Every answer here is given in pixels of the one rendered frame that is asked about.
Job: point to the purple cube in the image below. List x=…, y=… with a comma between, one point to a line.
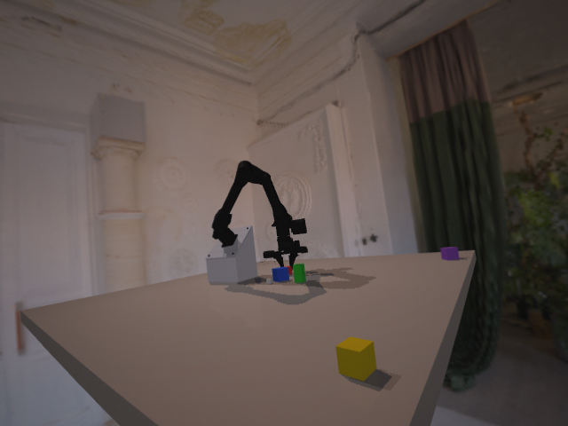
x=449, y=253

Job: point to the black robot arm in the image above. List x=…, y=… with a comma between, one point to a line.
x=247, y=172

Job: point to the yellow cube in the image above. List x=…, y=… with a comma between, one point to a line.
x=356, y=358

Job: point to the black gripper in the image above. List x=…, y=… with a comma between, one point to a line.
x=277, y=254

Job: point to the blue block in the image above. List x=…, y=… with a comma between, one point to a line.
x=280, y=274

